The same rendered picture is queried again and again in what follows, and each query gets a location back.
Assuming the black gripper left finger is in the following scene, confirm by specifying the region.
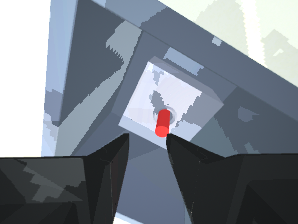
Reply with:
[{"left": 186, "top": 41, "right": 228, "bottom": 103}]
[{"left": 0, "top": 133, "right": 129, "bottom": 224}]

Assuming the grey open box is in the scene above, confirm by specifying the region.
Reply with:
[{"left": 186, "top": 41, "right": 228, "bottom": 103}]
[{"left": 41, "top": 0, "right": 298, "bottom": 224}]

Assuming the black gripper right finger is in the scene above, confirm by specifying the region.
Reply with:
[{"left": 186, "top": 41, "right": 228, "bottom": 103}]
[{"left": 166, "top": 133, "right": 298, "bottom": 224}]

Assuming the red peg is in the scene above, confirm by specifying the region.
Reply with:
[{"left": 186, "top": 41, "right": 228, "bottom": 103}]
[{"left": 155, "top": 109, "right": 170, "bottom": 137}]

